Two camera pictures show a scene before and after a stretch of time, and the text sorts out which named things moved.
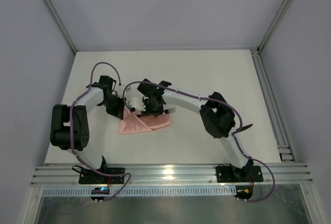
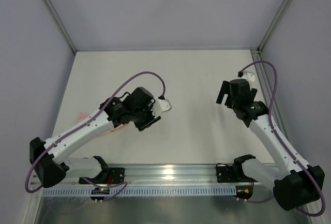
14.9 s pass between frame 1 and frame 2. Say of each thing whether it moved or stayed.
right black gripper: moved
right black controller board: stayed
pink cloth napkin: moved
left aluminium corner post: stayed
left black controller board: stayed
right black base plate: stayed
